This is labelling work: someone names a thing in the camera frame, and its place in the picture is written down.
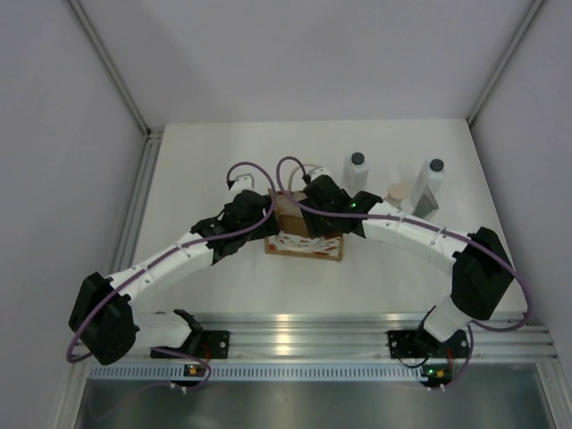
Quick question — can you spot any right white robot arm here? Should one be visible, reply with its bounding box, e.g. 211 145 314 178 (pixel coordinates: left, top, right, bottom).
300 172 514 355

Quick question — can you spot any purple cable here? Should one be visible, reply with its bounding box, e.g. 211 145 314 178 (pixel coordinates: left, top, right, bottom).
275 156 535 394
65 160 276 394

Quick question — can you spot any grey pump bottle beige top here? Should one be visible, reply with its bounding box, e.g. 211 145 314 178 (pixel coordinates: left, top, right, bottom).
386 181 410 209

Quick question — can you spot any aluminium frame post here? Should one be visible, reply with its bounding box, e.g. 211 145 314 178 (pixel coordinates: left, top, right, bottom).
66 0 151 135
466 0 548 129

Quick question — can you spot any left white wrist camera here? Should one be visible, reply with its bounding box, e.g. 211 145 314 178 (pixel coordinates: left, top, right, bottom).
228 173 255 194

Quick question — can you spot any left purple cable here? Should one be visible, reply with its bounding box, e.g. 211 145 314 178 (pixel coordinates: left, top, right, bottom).
65 160 276 394

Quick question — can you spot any aluminium mounting rail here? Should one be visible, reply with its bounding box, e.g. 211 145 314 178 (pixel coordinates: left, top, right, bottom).
196 313 559 363

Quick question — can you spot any left aluminium frame post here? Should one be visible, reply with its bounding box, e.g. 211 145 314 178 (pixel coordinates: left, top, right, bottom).
66 0 151 135

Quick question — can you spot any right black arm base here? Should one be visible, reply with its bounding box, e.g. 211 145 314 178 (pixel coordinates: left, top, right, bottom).
387 329 449 359

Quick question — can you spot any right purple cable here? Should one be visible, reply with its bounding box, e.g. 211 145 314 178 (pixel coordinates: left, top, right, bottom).
275 156 535 394

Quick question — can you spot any white slotted cable duct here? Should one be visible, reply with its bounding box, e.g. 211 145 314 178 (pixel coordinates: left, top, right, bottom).
89 362 427 382

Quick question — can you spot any right aluminium frame post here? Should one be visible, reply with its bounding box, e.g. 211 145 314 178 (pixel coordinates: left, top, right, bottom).
466 0 548 129

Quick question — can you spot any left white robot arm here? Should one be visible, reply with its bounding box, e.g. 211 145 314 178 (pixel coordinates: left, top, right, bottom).
69 190 279 366

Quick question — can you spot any large white bottle grey cap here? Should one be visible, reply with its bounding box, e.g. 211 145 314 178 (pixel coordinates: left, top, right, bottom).
411 158 445 208

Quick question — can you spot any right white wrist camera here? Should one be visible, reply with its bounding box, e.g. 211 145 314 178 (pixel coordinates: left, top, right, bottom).
307 166 331 181

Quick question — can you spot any patterned canvas bag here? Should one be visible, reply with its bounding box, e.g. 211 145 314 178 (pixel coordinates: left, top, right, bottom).
265 190 344 262

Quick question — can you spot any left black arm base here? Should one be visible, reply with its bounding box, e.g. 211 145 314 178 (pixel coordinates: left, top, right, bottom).
194 331 231 361

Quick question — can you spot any small white bottle grey cap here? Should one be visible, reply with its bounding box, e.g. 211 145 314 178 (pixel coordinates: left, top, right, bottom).
342 152 370 196

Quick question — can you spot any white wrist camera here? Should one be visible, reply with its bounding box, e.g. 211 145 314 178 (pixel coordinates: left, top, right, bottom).
228 173 255 194
307 166 331 181

